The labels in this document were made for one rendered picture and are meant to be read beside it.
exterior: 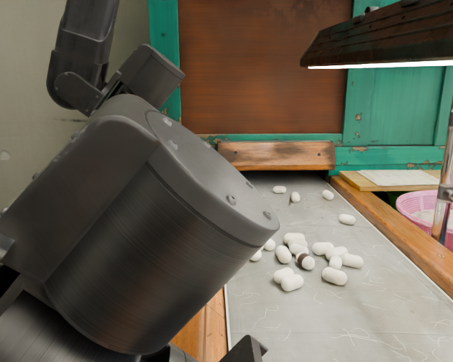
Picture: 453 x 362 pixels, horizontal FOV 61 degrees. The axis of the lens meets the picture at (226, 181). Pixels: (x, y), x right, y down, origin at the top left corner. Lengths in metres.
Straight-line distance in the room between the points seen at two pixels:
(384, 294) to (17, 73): 1.72
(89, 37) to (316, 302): 0.43
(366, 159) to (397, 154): 0.08
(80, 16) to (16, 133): 1.51
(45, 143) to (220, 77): 1.14
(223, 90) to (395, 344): 0.72
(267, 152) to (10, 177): 1.38
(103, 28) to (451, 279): 0.55
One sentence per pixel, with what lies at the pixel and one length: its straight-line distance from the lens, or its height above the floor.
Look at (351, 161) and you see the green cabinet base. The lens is 1.09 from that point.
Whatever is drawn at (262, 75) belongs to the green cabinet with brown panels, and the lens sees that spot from 1.02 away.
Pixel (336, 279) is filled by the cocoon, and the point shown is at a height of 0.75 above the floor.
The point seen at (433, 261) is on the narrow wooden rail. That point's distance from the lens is 0.65.
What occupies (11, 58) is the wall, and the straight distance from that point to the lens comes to 1.97.
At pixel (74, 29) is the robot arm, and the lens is 0.52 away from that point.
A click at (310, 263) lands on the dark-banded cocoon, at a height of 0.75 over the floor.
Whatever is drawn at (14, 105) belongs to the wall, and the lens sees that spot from 1.98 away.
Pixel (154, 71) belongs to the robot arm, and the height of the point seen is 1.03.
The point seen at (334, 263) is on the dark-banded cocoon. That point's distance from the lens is 0.61.
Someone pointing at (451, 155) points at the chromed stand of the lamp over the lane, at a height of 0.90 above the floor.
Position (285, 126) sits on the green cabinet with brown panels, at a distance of 1.03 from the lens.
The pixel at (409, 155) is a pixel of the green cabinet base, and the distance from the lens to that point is 1.15.
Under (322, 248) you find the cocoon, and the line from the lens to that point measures 0.66.
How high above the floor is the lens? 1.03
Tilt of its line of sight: 16 degrees down
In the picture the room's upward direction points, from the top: straight up
